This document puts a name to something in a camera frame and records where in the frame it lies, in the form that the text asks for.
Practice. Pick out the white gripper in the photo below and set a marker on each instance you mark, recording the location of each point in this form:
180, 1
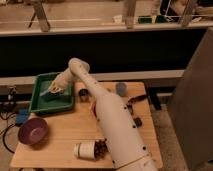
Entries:
61, 82

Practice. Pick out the green plastic tray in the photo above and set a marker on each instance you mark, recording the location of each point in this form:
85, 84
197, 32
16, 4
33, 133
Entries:
40, 106

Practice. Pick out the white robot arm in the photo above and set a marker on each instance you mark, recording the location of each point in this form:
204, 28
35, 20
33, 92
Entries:
124, 142

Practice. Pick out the orange bowl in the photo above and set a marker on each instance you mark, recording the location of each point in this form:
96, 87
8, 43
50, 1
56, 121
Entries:
94, 109

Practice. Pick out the blue box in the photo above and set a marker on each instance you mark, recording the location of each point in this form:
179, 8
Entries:
21, 117

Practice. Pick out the purple bowl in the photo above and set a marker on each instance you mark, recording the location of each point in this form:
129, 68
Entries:
33, 131

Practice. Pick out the white cup on side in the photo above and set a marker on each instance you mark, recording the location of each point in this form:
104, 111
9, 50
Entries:
85, 150

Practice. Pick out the dark grapes bunch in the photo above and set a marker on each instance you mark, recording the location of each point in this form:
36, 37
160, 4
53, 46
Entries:
100, 149

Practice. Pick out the small black block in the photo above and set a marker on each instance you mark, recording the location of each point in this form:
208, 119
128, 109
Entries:
138, 121

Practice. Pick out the grey cabinet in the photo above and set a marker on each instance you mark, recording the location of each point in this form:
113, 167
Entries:
191, 106

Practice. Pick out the black handled tool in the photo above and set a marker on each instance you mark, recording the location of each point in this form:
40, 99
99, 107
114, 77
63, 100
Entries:
137, 99

